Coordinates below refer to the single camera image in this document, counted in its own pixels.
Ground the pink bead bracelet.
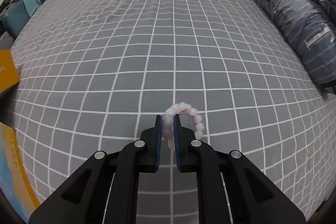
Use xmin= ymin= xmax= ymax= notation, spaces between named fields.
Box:
xmin=162 ymin=102 xmax=206 ymax=152

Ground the white blue cardboard box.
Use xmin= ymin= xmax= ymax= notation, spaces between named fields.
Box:
xmin=1 ymin=50 xmax=40 ymax=223

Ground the blue grey rolled duvet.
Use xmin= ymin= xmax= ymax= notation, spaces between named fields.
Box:
xmin=257 ymin=0 xmax=335 ymax=93

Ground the teal bag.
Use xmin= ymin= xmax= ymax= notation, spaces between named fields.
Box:
xmin=1 ymin=0 xmax=42 ymax=40

